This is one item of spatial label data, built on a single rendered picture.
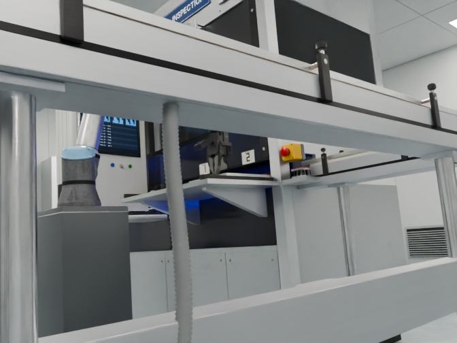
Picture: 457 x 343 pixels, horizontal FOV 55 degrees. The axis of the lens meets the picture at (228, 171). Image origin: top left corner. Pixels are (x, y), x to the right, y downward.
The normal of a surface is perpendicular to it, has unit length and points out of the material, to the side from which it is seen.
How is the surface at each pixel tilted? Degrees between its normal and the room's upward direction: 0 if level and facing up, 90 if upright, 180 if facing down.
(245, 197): 90
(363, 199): 90
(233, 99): 90
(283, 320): 90
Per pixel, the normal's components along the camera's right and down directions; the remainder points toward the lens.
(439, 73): -0.76, -0.04
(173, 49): 0.65, -0.16
